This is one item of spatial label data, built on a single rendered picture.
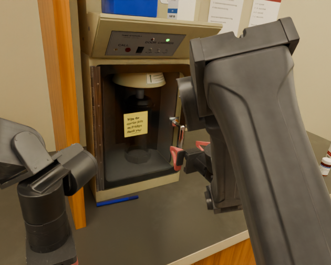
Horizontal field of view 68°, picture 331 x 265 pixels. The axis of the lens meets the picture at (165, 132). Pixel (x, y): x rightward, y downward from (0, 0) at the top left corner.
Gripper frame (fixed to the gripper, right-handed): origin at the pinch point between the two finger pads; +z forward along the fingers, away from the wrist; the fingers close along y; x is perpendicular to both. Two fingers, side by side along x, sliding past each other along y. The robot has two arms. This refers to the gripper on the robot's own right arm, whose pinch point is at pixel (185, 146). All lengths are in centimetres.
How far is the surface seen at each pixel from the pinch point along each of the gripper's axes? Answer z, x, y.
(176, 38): 1.2, -31.9, 6.2
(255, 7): 52, -44, -72
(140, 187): 8.4, 19.2, 11.1
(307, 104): 51, 18, -148
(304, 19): 52, -40, -116
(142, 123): 7.8, -6.2, 11.7
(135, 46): 3.6, -29.5, 16.4
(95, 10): 9.7, -36.7, 24.3
